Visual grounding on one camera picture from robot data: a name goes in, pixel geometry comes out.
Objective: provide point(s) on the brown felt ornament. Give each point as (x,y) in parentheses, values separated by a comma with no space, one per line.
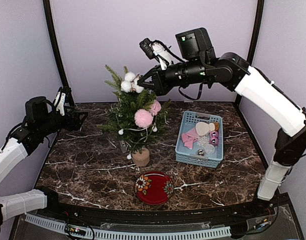
(217,126)

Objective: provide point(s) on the black front rail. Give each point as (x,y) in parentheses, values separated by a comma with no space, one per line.
(225,214)

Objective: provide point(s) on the red floral plate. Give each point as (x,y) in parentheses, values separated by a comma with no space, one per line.
(154,188)

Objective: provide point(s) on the pink felt triangle piece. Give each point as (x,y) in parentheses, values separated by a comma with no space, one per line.
(192,133)

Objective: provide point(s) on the small green christmas tree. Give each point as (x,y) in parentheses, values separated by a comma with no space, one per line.
(139,159)

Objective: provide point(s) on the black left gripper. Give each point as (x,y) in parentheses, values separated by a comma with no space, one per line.
(76,125)

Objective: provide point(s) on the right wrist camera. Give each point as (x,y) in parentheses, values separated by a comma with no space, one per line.
(158,51)

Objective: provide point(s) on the pink fluffy pompom ornament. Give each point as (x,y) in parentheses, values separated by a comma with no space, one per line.
(155,108)
(143,118)

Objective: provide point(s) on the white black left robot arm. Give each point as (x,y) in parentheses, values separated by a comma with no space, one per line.
(42,119)

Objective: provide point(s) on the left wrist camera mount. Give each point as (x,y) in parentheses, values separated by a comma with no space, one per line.
(61,99)

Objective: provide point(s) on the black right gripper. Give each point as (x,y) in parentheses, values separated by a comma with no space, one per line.
(159,85)

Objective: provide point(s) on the white felt ornament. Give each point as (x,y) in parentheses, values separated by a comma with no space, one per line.
(203,128)

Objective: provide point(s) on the pink glitter bauble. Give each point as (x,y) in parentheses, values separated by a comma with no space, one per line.
(214,141)
(214,134)

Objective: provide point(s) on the white knitted ball ornament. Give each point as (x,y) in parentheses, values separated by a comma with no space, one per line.
(209,149)

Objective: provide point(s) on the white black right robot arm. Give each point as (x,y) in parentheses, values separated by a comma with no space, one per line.
(198,64)

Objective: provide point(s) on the white slotted cable duct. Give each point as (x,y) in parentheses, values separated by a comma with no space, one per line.
(112,231)

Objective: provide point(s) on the pink felt ornament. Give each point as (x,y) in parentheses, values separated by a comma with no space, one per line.
(188,141)

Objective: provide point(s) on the white ball string lights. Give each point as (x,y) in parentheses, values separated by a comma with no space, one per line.
(128,104)

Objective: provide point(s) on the white snowflake ornament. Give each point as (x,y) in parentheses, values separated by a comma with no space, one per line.
(203,141)

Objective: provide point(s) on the small circuit board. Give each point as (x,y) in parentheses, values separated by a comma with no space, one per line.
(71,230)

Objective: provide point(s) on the white cotton pompom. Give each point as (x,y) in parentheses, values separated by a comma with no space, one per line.
(129,76)
(136,87)
(126,86)

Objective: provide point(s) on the light blue plastic basket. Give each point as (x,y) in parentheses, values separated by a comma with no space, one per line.
(189,156)

